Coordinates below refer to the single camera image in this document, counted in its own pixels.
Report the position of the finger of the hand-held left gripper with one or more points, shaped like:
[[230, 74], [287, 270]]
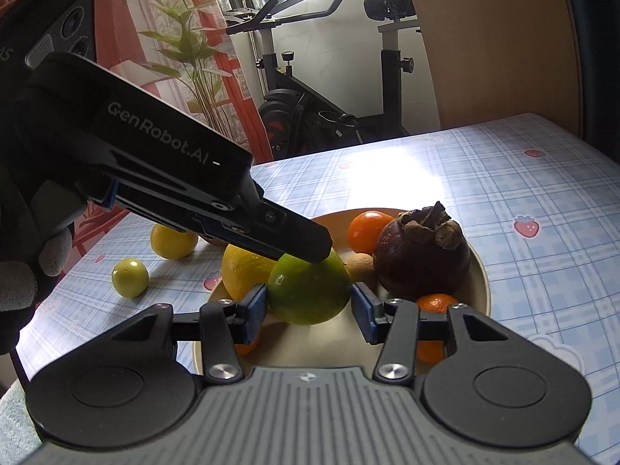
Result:
[[300, 242]]

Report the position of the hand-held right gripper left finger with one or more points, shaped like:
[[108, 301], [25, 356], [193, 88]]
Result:
[[256, 310]]

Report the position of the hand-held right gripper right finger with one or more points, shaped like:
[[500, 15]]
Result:
[[362, 315]]

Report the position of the beige round plate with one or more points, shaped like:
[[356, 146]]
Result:
[[339, 344]]

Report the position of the green citrus fruit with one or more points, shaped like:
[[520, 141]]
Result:
[[310, 295]]

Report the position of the person's left hand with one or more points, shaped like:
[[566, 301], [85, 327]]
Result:
[[29, 232]]

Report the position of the small orange tangerine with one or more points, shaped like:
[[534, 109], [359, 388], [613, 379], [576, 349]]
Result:
[[368, 232], [247, 347], [433, 302]]

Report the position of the yellow orange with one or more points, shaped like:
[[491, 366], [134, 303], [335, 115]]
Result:
[[242, 271]]

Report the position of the small brown longan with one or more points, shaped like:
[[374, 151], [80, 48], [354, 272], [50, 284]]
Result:
[[363, 267]]

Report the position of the dark purple mangosteen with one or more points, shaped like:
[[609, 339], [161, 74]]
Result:
[[421, 266]]

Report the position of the yellow lemon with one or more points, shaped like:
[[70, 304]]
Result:
[[172, 244]]

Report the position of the small green round fruit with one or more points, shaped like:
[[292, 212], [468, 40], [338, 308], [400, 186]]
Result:
[[131, 278]]

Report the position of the black exercise bike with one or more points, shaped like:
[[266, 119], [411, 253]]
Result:
[[290, 106]]

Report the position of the blue plaid tablecloth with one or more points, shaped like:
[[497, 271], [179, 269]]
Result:
[[484, 179]]

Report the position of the wooden cabinet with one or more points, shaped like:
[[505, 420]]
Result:
[[484, 48]]

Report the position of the light teal towel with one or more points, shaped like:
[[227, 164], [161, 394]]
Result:
[[12, 421]]

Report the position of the dark blue curtain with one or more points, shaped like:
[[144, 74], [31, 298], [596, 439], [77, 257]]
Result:
[[600, 58]]

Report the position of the wall poster with plants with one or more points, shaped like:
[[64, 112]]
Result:
[[193, 34]]

